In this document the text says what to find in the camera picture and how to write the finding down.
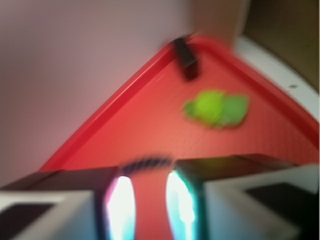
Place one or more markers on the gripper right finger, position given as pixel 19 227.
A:
pixel 243 197

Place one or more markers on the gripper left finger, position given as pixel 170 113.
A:
pixel 87 204

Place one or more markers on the green plush animal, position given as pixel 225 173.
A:
pixel 217 109

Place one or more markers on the red plastic tray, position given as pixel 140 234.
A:
pixel 143 130

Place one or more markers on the black rectangular block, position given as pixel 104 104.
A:
pixel 187 59

